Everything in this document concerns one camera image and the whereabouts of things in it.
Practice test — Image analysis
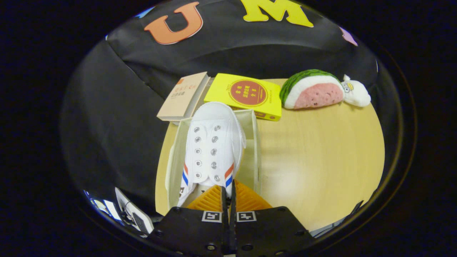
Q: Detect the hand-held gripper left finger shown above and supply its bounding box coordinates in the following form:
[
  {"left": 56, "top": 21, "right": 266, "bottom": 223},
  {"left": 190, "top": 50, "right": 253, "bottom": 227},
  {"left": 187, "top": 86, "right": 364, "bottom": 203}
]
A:
[{"left": 150, "top": 185, "right": 229, "bottom": 256}]

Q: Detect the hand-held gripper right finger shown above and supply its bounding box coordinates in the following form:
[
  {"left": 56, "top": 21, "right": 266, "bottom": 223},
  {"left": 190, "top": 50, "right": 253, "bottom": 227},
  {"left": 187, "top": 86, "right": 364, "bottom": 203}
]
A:
[{"left": 230, "top": 180, "right": 316, "bottom": 257}]

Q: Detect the white canvas shoe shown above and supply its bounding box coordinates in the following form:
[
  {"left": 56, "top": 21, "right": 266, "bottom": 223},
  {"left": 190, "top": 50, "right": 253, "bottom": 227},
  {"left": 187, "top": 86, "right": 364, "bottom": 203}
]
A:
[{"left": 177, "top": 102, "right": 247, "bottom": 207}]

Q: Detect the white flat device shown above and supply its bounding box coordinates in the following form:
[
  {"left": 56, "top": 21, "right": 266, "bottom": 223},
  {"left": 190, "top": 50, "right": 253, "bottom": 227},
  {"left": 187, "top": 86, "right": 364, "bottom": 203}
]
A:
[{"left": 114, "top": 187, "right": 155, "bottom": 234}]

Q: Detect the blue printed poster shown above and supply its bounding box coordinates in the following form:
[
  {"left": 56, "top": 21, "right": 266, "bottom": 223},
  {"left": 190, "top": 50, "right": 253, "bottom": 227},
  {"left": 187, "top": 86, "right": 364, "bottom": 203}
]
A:
[{"left": 84, "top": 191, "right": 122, "bottom": 223}]

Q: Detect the beige book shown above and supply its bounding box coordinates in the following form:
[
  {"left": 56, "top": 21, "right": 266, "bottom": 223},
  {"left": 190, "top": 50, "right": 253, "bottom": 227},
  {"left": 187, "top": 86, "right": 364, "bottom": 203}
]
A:
[{"left": 156, "top": 71, "right": 211, "bottom": 124}]

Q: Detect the yellow book with red circle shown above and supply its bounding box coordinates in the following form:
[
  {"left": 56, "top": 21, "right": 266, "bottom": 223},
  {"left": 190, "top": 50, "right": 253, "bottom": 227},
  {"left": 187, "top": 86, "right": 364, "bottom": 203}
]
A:
[{"left": 204, "top": 73, "right": 282, "bottom": 122}]

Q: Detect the watermelon slice plush toy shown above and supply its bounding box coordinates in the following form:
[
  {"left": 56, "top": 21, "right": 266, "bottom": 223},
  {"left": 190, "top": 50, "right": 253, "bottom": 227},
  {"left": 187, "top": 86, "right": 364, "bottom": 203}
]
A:
[{"left": 279, "top": 69, "right": 342, "bottom": 110}]

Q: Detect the small white plush toy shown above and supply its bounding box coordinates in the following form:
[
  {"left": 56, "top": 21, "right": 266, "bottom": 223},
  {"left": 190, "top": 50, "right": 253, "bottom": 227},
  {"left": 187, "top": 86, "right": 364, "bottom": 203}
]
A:
[{"left": 340, "top": 74, "right": 372, "bottom": 107}]

